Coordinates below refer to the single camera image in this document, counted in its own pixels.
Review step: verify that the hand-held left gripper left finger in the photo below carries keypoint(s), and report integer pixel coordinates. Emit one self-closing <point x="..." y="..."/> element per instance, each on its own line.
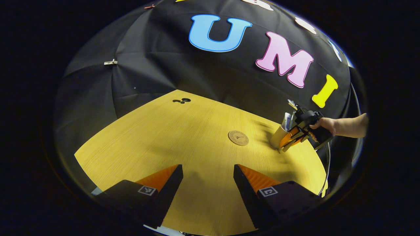
<point x="167" y="196"/>

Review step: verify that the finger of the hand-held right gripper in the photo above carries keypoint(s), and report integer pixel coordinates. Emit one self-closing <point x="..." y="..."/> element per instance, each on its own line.
<point x="288" y="137"/>

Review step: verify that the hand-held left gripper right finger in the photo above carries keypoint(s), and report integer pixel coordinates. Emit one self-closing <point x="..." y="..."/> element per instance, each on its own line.
<point x="247" y="196"/>

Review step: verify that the beige cup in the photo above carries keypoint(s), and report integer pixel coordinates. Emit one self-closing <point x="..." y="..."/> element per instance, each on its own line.
<point x="276" y="137"/>

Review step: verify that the white toothpaste tube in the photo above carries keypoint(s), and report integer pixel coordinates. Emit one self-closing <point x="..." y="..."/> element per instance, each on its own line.
<point x="286" y="119"/>

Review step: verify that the round brown coaster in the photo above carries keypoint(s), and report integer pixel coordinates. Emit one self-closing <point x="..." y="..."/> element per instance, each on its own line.
<point x="238" y="138"/>

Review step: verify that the wooden desktop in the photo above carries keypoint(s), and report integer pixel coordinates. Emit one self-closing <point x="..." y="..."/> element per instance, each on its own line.
<point x="164" y="137"/>

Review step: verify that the black backdrop cloth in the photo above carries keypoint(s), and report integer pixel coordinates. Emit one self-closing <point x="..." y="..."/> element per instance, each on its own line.
<point x="164" y="68"/>

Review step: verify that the white cloth clip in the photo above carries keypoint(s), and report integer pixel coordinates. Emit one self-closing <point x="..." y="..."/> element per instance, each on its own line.
<point x="110" y="62"/>

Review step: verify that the red cloth clip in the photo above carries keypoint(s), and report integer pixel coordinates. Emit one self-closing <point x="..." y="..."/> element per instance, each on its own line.
<point x="149" y="6"/>

